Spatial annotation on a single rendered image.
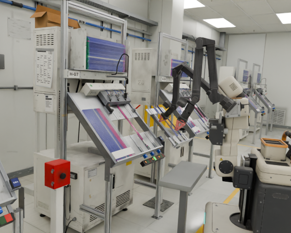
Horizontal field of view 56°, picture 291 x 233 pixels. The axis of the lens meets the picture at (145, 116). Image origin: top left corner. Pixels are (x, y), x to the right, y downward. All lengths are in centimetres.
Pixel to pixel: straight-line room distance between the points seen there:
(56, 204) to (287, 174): 150
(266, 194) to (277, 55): 795
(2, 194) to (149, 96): 237
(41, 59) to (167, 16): 360
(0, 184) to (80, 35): 132
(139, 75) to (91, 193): 177
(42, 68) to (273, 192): 201
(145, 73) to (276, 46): 675
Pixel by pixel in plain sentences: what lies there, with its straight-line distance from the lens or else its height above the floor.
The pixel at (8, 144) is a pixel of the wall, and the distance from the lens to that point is 377.
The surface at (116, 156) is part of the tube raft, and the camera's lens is 208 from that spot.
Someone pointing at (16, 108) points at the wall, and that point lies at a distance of 376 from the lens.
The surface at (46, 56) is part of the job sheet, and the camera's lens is 248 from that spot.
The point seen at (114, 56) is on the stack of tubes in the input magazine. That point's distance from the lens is 261.
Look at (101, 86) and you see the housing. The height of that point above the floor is 125.
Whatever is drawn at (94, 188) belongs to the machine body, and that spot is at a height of 40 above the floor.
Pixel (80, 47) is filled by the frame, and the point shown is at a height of 156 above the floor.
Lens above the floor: 133
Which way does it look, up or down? 8 degrees down
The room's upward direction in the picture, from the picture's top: 3 degrees clockwise
